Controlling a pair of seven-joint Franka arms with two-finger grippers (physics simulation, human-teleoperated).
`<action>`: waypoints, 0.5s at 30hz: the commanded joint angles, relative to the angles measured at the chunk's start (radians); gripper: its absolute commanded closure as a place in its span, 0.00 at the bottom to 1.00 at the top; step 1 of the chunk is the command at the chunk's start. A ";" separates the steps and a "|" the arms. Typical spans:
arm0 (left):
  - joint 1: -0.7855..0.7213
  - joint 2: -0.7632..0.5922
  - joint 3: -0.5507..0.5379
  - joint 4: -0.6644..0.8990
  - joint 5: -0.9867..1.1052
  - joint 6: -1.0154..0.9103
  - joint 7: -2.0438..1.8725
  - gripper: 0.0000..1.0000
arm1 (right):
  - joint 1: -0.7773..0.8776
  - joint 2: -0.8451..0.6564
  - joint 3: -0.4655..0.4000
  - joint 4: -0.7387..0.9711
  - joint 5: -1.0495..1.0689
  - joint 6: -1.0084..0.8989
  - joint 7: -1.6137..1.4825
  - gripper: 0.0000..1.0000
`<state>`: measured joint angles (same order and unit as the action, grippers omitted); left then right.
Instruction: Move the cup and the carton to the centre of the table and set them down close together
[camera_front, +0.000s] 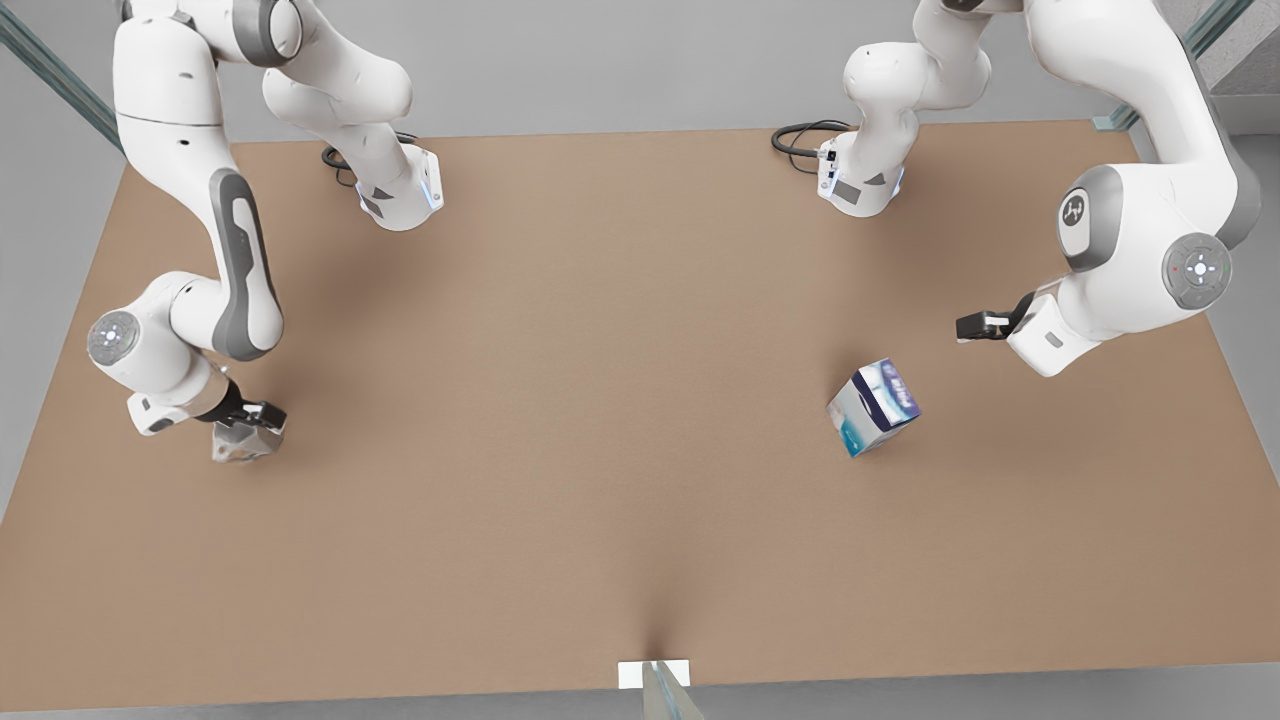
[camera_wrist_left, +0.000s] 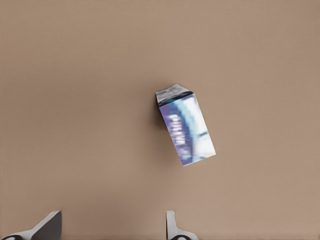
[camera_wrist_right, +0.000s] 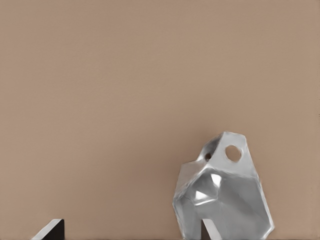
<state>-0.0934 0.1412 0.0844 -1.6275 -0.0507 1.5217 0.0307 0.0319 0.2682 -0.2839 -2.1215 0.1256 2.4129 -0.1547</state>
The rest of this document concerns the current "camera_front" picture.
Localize blue and white printed box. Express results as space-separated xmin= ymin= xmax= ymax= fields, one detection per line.
xmin=826 ymin=358 xmax=923 ymax=459

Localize black cable loop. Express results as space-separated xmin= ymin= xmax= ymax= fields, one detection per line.
xmin=321 ymin=130 xmax=421 ymax=191
xmin=771 ymin=120 xmax=853 ymax=176

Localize silver frame post with white foot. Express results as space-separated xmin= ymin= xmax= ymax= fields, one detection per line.
xmin=617 ymin=659 xmax=707 ymax=720

